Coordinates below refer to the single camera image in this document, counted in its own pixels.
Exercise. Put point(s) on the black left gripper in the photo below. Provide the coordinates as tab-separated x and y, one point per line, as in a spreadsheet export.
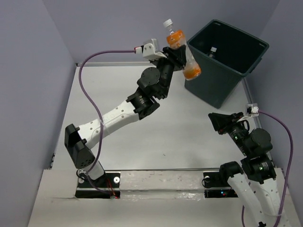
176	57

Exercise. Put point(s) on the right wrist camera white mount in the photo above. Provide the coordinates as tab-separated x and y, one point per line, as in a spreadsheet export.
251	111

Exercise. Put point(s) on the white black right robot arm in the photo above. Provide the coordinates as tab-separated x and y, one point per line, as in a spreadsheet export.
254	178

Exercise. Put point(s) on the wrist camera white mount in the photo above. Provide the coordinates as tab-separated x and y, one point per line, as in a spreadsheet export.
251	111
150	50

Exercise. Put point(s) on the orange liquid bottle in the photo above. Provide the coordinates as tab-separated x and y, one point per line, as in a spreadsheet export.
177	41

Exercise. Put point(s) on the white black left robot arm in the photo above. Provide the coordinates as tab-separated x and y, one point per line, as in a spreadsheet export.
79	140

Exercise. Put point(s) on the dark green plastic bin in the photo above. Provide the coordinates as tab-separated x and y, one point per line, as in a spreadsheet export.
238	53

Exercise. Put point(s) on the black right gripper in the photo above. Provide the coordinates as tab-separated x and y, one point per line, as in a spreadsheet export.
222	122

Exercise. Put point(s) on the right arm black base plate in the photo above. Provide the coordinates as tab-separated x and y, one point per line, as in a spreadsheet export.
215	187

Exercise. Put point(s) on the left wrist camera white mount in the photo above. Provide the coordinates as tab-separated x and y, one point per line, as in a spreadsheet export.
150	50

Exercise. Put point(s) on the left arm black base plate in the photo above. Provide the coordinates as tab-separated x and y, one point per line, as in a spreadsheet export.
103	188

